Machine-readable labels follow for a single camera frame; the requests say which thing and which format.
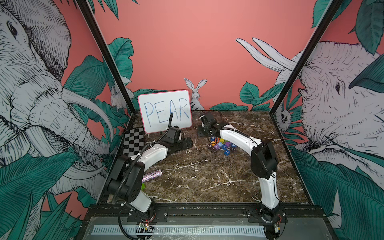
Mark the purple letter block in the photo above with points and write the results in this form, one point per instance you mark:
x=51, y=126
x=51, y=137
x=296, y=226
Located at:
x=211, y=147

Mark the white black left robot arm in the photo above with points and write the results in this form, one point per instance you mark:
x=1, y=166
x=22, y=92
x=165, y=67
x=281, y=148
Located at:
x=126, y=178

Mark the black mounting rail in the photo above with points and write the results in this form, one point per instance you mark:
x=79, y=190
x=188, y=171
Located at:
x=164, y=212

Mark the black white checkerboard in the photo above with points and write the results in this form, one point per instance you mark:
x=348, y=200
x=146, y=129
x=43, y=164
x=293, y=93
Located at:
x=134, y=141

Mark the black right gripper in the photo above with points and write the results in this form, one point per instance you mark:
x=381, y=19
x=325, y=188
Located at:
x=199, y=133

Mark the pink framed whiteboard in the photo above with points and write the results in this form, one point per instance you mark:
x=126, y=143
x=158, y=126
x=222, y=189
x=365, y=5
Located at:
x=156, y=109

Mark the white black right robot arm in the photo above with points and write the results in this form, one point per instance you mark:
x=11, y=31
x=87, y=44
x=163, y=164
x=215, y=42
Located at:
x=264, y=161

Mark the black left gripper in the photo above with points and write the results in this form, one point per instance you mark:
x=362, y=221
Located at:
x=185, y=146

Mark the glittery purple tube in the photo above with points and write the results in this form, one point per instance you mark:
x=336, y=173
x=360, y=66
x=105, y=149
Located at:
x=151, y=176

